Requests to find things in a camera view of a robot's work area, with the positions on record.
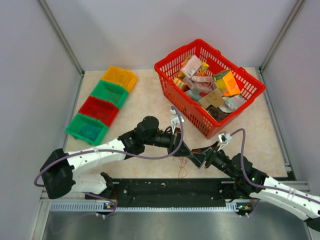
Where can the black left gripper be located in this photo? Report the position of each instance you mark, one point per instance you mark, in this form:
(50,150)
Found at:
(174,141)

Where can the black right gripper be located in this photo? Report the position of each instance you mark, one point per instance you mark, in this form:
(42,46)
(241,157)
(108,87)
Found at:
(205,154)

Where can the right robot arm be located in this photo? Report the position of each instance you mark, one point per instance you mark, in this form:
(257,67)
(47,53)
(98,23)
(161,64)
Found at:
(250,182)

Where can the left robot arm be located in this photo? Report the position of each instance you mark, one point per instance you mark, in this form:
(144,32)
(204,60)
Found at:
(66,172)

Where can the brown cardboard box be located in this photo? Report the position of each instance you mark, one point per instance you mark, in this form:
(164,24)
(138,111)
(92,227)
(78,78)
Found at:
(214,98)

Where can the green plastic bin rear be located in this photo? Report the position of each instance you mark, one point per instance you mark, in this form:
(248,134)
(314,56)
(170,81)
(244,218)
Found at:
(110,92)

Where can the green plastic bin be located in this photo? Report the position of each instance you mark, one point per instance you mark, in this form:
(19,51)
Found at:
(110,92)
(87,129)

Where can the yellow plastic bin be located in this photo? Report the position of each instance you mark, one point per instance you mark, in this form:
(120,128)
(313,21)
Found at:
(120,76)

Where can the red plastic bin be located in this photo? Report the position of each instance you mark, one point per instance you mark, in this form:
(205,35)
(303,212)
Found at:
(99,109)

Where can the pink box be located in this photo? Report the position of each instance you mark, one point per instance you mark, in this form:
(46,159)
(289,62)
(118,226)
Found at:
(190,67)

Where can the orange green carton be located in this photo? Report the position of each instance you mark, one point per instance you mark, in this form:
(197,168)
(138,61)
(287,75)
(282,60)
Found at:
(226,83)

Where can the green plastic bin front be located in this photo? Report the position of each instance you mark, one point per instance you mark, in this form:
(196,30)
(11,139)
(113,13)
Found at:
(87,129)

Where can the metal front plate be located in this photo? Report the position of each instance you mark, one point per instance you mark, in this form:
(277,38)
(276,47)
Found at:
(266,223)

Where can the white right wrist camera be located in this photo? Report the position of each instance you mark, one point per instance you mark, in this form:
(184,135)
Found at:
(224,139)

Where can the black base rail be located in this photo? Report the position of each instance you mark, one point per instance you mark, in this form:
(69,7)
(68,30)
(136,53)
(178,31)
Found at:
(172,192)

